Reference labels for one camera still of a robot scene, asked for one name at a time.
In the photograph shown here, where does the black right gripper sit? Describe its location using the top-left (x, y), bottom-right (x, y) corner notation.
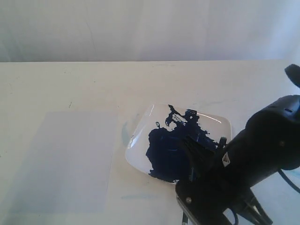
top-left (175, 95), bottom-right (300, 225)

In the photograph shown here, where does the black paintbrush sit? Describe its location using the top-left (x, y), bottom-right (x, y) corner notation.
top-left (181, 209), bottom-right (188, 225)

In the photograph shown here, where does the white square paint plate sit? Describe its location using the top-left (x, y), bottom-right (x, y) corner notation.
top-left (125, 104), bottom-right (232, 184)

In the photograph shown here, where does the white paper sheet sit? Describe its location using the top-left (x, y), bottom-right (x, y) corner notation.
top-left (1, 111), bottom-right (118, 213)

